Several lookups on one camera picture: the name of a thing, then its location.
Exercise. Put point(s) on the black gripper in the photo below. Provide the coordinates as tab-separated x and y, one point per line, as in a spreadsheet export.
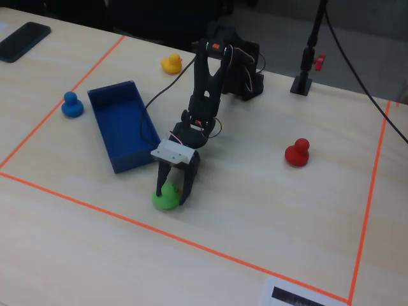
193	168

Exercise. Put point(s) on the green rubber duck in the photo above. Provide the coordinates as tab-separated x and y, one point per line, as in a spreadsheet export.
167	199

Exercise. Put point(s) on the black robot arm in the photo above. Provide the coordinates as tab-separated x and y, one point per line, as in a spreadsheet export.
207	86

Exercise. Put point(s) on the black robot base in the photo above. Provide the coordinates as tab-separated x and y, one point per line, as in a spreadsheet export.
243	70

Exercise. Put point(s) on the blue open box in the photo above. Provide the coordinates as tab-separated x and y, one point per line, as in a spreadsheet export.
122	127

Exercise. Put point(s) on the yellow rubber duck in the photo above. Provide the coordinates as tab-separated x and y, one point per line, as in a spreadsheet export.
171	63

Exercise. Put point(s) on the red rubber duck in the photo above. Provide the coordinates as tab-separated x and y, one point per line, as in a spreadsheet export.
297	153

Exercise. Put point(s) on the blue rubber duck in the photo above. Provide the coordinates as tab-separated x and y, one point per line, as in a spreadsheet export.
72	105

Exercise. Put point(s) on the orange tape strip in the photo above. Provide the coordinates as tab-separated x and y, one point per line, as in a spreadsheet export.
371	191
63	97
178	237

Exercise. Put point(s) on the white printed paper sheet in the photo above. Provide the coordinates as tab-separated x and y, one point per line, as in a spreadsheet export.
296	294

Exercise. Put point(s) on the red clamp knob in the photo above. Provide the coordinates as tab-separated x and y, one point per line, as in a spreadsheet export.
319	61

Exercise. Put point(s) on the dark smartphone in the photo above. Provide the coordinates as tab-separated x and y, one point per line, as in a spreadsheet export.
24	41

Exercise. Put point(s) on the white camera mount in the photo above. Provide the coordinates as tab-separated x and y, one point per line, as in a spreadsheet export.
173	153

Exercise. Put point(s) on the black camera stand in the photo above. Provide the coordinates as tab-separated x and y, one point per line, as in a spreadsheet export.
306	54

